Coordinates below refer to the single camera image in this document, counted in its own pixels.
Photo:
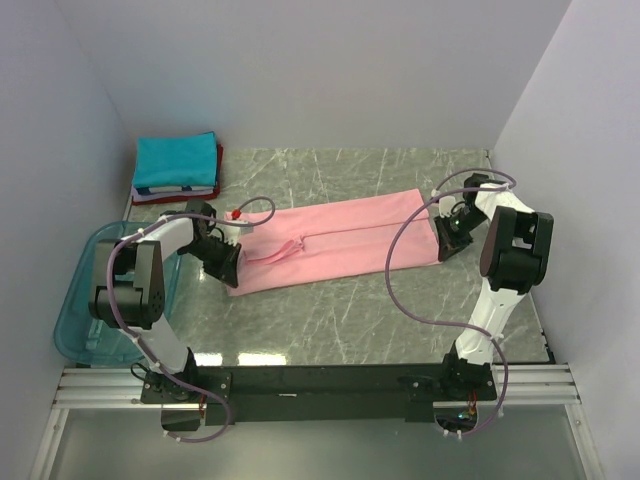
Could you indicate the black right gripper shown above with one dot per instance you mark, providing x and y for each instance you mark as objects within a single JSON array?
[{"x": 449, "y": 244}]

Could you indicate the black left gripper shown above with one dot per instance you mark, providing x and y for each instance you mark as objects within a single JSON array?
[{"x": 227, "y": 269}]

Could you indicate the pink t shirt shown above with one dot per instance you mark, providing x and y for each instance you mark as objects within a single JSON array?
[{"x": 322, "y": 242}]

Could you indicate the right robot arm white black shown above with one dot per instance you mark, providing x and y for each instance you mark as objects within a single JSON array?
[{"x": 514, "y": 258}]

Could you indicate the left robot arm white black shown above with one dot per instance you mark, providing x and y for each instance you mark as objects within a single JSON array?
[{"x": 128, "y": 282}]

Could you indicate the folded dark red t shirt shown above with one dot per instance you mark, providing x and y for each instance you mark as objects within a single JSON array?
[{"x": 220, "y": 153}]

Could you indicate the folded white t shirt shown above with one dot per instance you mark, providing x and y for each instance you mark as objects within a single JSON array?
[{"x": 197, "y": 191}]

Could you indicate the folded teal t shirt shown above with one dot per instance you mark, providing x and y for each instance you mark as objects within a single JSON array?
[{"x": 176, "y": 161}]

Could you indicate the folded navy t shirt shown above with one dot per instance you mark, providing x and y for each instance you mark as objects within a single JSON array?
[{"x": 171, "y": 190}]

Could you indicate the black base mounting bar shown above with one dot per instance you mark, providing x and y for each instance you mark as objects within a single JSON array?
[{"x": 314, "y": 393}]

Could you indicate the teal transparent plastic bin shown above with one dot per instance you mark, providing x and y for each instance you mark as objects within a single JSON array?
[{"x": 83, "y": 339}]

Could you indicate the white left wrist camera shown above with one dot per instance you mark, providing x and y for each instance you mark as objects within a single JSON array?
[{"x": 240, "y": 222}]

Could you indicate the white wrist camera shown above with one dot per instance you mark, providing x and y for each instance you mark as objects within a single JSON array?
[
  {"x": 445, "y": 203},
  {"x": 240, "y": 222}
]

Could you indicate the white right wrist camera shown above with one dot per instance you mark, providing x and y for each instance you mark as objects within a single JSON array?
[{"x": 445, "y": 203}]

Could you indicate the aluminium extrusion rail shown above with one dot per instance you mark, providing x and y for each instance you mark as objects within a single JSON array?
[{"x": 528, "y": 385}]

